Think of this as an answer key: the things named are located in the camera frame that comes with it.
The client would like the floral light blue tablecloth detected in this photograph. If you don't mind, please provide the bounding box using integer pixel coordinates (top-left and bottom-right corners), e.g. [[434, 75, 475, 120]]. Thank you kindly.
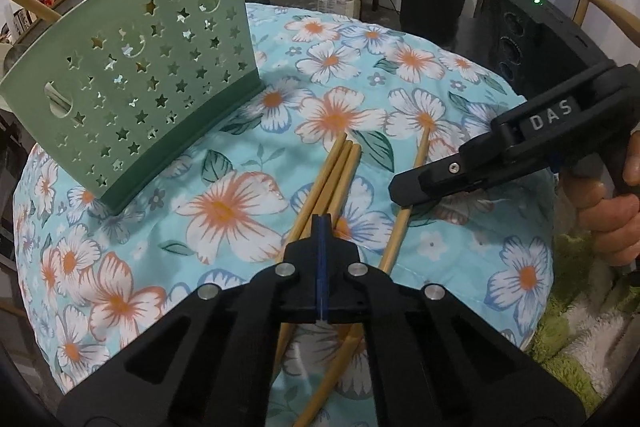
[[12, 2, 557, 427]]

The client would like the green fluffy blanket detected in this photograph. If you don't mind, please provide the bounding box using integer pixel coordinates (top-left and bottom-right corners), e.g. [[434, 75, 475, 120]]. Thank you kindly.
[[520, 232, 636, 414]]

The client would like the black speaker box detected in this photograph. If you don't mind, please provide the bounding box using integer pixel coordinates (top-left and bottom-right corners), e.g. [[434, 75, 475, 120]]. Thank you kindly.
[[480, 0, 608, 95]]

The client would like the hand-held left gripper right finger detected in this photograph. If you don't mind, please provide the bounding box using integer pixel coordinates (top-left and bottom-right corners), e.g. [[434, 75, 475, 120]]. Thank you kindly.
[[323, 215, 586, 427]]

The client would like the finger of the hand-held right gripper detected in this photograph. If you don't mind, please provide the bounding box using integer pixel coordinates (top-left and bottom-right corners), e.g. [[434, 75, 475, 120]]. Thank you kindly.
[[390, 133, 557, 208]]

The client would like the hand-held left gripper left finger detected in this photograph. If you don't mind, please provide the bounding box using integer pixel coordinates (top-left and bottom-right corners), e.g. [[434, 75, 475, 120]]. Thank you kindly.
[[57, 215, 324, 427]]

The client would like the person's right hand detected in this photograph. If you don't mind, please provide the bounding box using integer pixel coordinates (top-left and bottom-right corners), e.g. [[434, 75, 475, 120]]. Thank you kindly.
[[575, 127, 640, 267]]

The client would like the green star-perforated utensil holder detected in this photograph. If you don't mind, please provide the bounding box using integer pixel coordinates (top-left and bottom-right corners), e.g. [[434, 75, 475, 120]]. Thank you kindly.
[[0, 0, 262, 215]]

